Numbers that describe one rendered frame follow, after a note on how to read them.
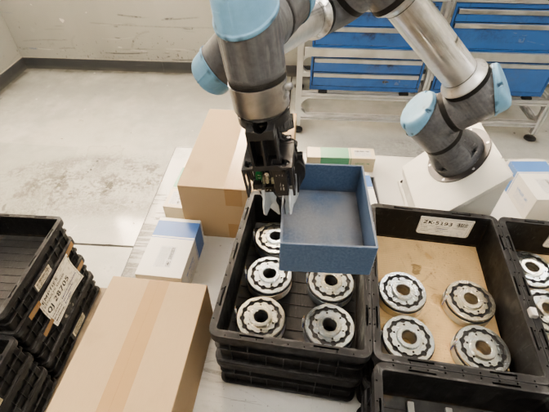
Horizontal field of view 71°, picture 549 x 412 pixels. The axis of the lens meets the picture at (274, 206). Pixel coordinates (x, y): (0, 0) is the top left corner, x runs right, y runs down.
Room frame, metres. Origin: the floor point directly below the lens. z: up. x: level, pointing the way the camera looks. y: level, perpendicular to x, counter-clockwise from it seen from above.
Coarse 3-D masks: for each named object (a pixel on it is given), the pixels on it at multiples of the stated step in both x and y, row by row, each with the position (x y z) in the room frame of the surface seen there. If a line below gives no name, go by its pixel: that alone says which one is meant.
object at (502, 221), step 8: (504, 224) 0.61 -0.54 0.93; (520, 224) 0.62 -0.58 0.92; (528, 224) 0.62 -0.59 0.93; (536, 224) 0.62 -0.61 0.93; (544, 224) 0.61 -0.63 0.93; (504, 232) 0.59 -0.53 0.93; (512, 248) 0.55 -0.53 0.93; (512, 256) 0.52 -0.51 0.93; (520, 264) 0.50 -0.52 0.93; (520, 272) 0.48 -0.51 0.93; (520, 280) 0.46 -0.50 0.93; (528, 288) 0.44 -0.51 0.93; (528, 296) 0.42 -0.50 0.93; (528, 304) 0.40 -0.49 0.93; (536, 320) 0.37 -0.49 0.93; (536, 328) 0.35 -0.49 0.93; (544, 336) 0.34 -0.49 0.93; (544, 344) 0.32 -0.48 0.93
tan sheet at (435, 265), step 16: (384, 240) 0.65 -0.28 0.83; (400, 240) 0.65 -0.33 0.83; (416, 240) 0.65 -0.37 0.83; (384, 256) 0.60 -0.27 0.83; (400, 256) 0.60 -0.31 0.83; (416, 256) 0.60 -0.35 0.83; (432, 256) 0.60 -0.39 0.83; (448, 256) 0.60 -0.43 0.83; (464, 256) 0.60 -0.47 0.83; (384, 272) 0.55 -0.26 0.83; (416, 272) 0.55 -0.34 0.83; (432, 272) 0.55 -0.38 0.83; (448, 272) 0.55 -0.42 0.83; (464, 272) 0.55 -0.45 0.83; (480, 272) 0.55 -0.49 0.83; (432, 288) 0.51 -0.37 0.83; (432, 304) 0.46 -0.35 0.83; (384, 320) 0.42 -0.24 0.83; (432, 320) 0.42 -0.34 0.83; (448, 320) 0.42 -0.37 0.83; (448, 336) 0.39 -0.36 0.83; (448, 352) 0.35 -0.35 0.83; (480, 352) 0.35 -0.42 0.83
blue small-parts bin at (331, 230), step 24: (312, 168) 0.57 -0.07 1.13; (336, 168) 0.57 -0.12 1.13; (360, 168) 0.57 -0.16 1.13; (312, 192) 0.57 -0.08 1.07; (336, 192) 0.57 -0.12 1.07; (360, 192) 0.53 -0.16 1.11; (288, 216) 0.50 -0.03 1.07; (312, 216) 0.50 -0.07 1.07; (336, 216) 0.50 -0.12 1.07; (360, 216) 0.49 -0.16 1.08; (288, 240) 0.44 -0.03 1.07; (312, 240) 0.44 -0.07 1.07; (336, 240) 0.44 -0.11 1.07; (360, 240) 0.44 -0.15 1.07; (288, 264) 0.38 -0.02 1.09; (312, 264) 0.38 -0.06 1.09; (336, 264) 0.38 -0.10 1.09; (360, 264) 0.37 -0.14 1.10
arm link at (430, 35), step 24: (360, 0) 0.85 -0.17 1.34; (384, 0) 0.84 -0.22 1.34; (408, 0) 0.84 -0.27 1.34; (408, 24) 0.85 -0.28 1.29; (432, 24) 0.85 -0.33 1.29; (432, 48) 0.85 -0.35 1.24; (456, 48) 0.86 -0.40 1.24; (432, 72) 0.88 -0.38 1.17; (456, 72) 0.85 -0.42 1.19; (480, 72) 0.85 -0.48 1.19; (456, 96) 0.84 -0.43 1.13; (480, 96) 0.83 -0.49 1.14; (504, 96) 0.82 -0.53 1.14; (456, 120) 0.85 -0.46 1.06; (480, 120) 0.84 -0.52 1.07
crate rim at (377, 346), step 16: (384, 208) 0.67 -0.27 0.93; (400, 208) 0.67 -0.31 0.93; (416, 208) 0.67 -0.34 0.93; (496, 224) 0.61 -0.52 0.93; (512, 272) 0.48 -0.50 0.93; (528, 320) 0.37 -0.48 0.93; (544, 352) 0.31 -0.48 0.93; (432, 368) 0.28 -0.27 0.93; (448, 368) 0.28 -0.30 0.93; (464, 368) 0.28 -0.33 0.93; (480, 368) 0.28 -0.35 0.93; (544, 368) 0.28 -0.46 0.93; (544, 384) 0.25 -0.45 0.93
